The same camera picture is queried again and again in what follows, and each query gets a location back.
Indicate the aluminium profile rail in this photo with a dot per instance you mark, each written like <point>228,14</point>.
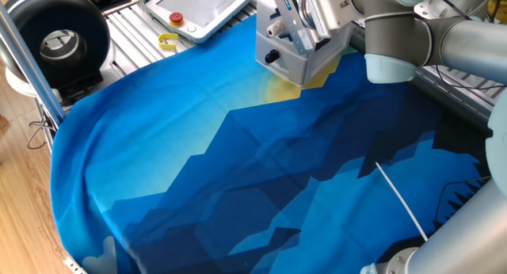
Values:
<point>455,96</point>

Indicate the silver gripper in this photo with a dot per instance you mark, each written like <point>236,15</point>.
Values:
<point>295,22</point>

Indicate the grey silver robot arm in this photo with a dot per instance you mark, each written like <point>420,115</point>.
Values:
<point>467,44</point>

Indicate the white metal bracket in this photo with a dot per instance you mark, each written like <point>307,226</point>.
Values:
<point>75,266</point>

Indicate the yellow u-shaped clip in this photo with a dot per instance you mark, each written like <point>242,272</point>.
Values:
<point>161,41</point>

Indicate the white plastic drawer cabinet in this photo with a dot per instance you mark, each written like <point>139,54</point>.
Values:
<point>325,64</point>

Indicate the drawer with black knob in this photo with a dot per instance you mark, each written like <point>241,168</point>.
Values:
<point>289,72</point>

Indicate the blue mountain print cloth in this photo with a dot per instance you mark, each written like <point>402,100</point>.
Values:
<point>198,147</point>

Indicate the white teach pendant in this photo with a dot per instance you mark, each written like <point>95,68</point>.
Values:
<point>198,12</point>

